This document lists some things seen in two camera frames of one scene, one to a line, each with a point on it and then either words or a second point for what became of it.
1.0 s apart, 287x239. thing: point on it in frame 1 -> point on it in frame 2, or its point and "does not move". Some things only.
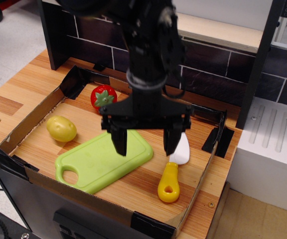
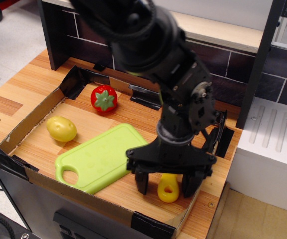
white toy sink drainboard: [267, 168] does not move
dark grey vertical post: [267, 33] does not move
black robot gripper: [147, 109] -> [171, 151]
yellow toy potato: [61, 129] does not move
